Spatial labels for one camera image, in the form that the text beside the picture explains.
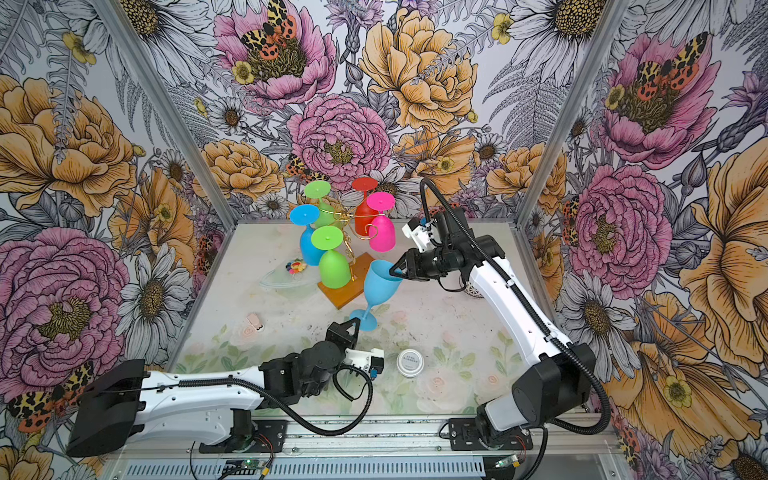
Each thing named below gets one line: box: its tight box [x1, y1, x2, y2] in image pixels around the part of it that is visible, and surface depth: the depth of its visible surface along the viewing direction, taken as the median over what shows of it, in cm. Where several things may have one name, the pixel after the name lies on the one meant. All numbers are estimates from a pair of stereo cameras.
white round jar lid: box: [396, 348, 425, 378], surface depth 81 cm
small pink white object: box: [242, 313, 265, 337], surface depth 94 cm
